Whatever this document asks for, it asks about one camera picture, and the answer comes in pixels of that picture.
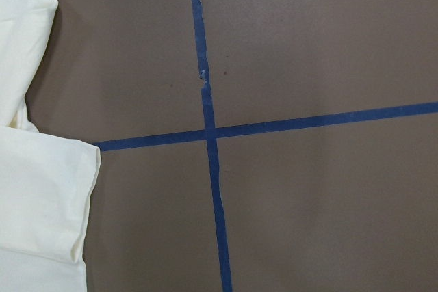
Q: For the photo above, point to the cream long-sleeve cat shirt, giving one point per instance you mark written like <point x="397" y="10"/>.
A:
<point x="46" y="181"/>

